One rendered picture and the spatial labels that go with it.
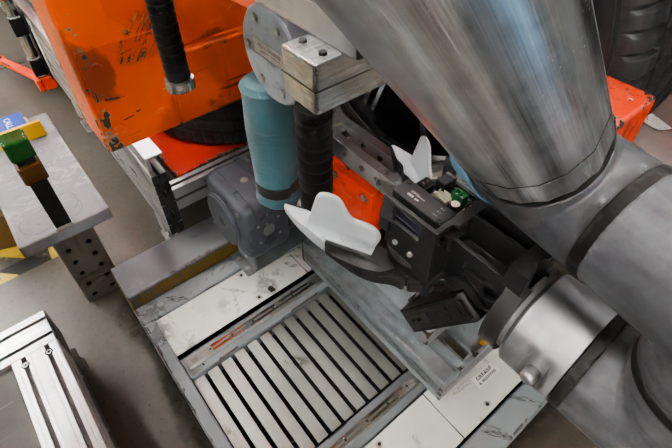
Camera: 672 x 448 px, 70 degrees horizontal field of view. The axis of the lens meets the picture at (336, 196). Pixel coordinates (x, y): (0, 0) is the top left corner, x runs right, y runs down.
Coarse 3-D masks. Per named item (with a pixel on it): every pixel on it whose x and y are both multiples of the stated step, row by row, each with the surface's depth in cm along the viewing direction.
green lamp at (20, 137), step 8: (0, 136) 79; (8, 136) 79; (16, 136) 79; (24, 136) 79; (0, 144) 78; (8, 144) 77; (16, 144) 78; (24, 144) 79; (8, 152) 78; (16, 152) 79; (24, 152) 79; (32, 152) 80; (16, 160) 79; (24, 160) 80
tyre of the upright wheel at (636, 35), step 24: (600, 0) 48; (624, 0) 46; (648, 0) 45; (600, 24) 49; (624, 24) 47; (648, 24) 46; (624, 48) 48; (648, 48) 48; (624, 72) 49; (648, 72) 52; (360, 120) 91
